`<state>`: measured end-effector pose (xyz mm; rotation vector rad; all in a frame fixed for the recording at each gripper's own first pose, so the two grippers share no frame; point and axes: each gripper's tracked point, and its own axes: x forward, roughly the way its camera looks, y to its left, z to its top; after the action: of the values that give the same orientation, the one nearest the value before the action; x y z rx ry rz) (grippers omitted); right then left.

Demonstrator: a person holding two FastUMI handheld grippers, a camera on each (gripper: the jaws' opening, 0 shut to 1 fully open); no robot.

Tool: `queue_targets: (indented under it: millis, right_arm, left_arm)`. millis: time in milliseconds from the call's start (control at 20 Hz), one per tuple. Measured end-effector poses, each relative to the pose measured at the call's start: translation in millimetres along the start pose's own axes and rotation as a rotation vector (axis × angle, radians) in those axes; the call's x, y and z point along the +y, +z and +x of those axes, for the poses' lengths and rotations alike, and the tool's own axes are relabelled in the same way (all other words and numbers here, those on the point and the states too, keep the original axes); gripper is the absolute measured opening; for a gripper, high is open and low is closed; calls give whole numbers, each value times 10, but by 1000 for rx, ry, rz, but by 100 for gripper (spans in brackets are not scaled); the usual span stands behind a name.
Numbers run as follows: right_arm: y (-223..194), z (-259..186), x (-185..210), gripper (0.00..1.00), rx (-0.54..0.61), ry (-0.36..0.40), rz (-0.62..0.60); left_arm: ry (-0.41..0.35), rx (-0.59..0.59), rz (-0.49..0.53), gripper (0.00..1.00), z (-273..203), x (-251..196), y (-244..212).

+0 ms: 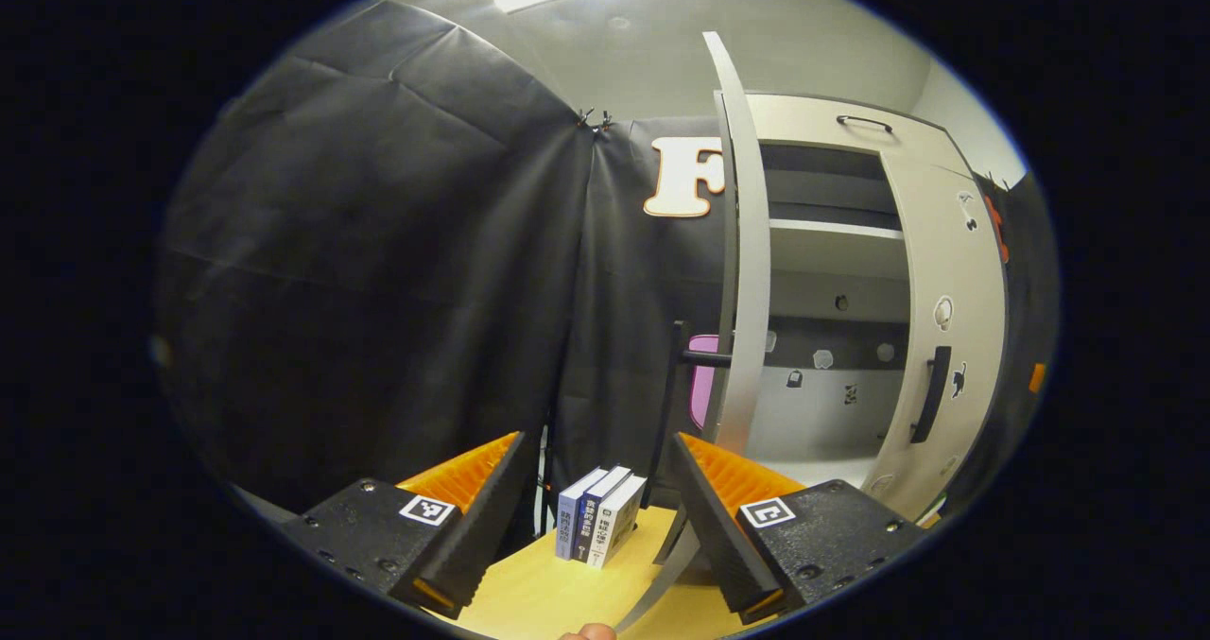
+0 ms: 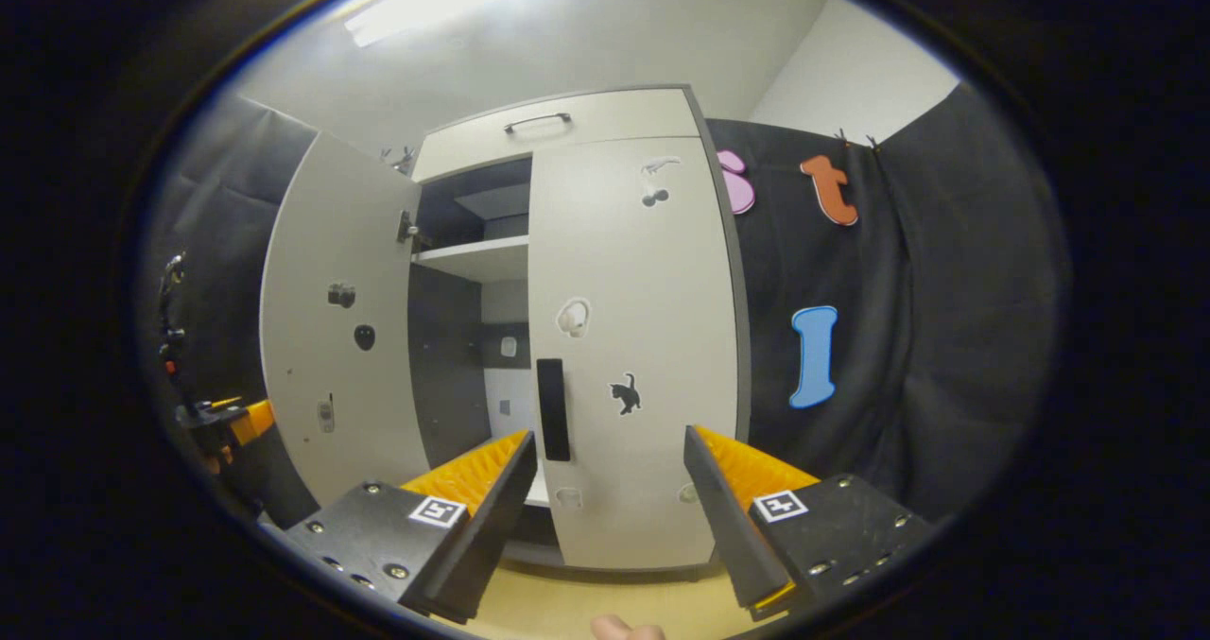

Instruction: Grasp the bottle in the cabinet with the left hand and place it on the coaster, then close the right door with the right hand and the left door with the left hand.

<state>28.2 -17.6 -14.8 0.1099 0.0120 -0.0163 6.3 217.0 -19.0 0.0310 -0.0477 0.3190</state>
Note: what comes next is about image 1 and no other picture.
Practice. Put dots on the white cabinet shelf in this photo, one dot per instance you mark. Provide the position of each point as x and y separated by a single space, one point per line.
832 229

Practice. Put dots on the white cabinet door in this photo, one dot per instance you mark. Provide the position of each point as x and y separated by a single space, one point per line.
945 262
751 290

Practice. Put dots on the dark blue book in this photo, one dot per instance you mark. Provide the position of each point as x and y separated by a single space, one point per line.
591 522

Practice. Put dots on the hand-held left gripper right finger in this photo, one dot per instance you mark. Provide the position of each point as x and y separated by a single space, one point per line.
723 536

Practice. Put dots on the white cabinet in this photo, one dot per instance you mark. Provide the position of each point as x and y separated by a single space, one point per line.
822 413

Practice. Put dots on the black backdrop cloth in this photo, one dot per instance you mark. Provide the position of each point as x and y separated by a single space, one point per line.
378 290

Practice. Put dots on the white book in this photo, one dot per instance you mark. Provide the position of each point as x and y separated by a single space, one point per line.
616 527

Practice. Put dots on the white cabinet drawer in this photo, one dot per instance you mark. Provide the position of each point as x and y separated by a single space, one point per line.
803 120

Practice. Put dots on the grey blue book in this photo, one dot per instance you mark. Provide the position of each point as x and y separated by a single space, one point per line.
570 522

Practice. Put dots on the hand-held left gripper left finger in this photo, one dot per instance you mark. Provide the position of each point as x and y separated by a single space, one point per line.
482 536

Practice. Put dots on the green object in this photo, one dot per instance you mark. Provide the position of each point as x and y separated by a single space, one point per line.
931 510

